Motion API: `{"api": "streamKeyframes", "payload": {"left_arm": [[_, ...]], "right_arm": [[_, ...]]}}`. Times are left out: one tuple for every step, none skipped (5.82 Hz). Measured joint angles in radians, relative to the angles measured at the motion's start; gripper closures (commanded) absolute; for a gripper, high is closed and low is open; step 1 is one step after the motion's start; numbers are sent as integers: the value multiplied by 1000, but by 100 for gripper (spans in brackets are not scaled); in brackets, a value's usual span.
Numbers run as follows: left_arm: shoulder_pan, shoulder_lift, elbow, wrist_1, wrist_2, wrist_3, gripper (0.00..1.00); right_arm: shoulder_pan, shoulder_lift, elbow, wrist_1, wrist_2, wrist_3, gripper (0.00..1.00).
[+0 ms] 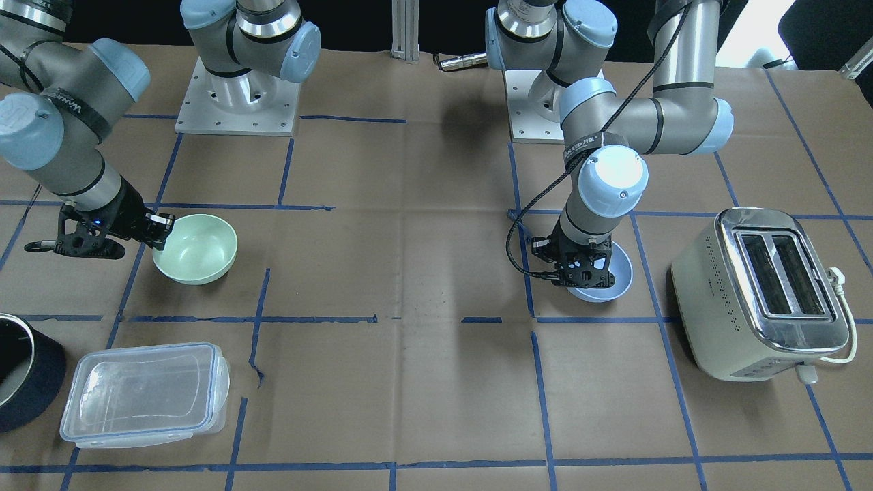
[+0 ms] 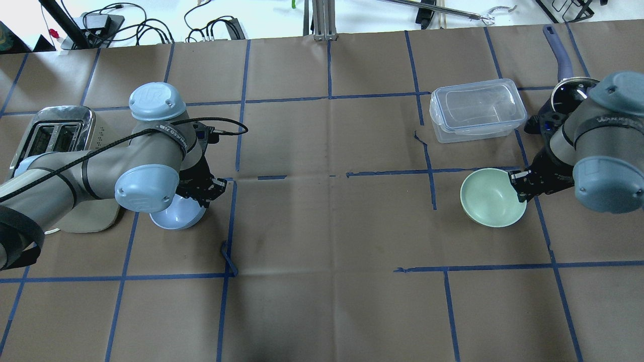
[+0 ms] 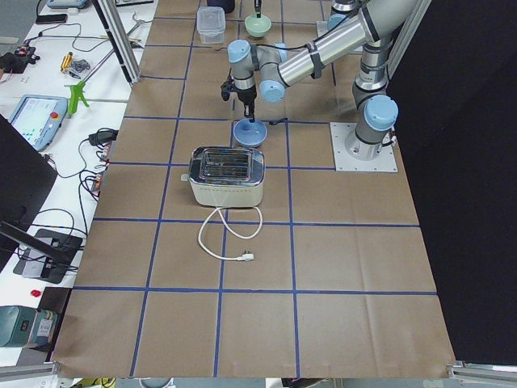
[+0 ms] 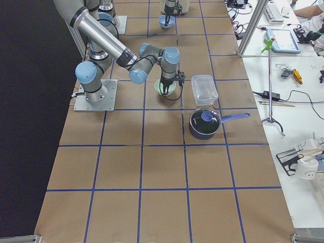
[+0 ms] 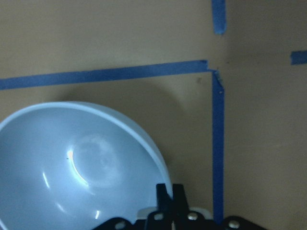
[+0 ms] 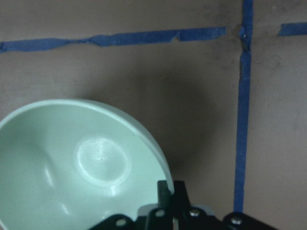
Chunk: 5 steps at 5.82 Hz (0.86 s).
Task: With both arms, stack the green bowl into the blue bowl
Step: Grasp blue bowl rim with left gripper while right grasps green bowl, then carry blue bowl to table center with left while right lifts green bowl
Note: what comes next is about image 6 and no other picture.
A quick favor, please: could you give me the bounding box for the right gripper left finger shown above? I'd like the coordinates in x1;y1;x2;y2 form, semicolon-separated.
91;181;174;230

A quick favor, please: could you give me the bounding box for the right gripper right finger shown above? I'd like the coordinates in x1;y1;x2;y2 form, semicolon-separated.
173;181;275;230

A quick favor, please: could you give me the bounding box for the green bowl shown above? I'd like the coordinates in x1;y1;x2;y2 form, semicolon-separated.
0;99;174;230

